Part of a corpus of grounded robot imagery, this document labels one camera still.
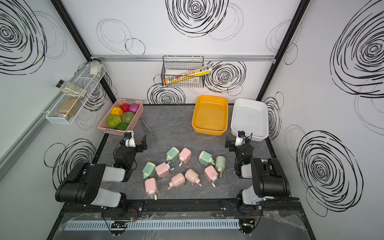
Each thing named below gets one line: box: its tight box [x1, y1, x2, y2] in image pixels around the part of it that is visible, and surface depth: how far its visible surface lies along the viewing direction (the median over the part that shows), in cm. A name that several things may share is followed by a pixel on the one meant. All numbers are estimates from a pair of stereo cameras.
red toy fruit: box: [120, 103, 130, 113], surface depth 114 cm
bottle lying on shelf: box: [55, 79, 87, 98], surface depth 72 cm
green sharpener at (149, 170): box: [142, 161, 156, 180], surface depth 82 cm
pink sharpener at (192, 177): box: [184, 168, 202, 187], surface depth 79 cm
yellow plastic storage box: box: [191, 95, 229, 136], surface depth 117 cm
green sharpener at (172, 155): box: [166, 147, 180, 164], surface depth 88 cm
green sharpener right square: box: [199, 150, 216, 167], surface depth 86 cm
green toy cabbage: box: [106, 115, 122, 129], surface depth 104 cm
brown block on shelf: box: [59, 98, 82, 117], surface depth 69 cm
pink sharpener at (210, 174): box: [204, 165, 218, 185], surface depth 80 cm
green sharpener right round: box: [215, 155, 226, 178], surface depth 83 cm
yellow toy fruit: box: [111, 107, 124, 117], surface depth 110 cm
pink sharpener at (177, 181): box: [167, 173, 186, 190], surface depth 77 cm
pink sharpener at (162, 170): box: [155, 162, 170, 179], surface depth 82 cm
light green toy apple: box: [121, 111, 135, 125], surface depth 105 cm
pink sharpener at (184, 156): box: [178, 147, 192, 167], surface depth 88 cm
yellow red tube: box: [164, 66, 213, 86], surface depth 86 cm
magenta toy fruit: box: [129, 103, 140, 114], surface depth 113 cm
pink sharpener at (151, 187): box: [144, 177, 159, 201], surface depth 77 cm
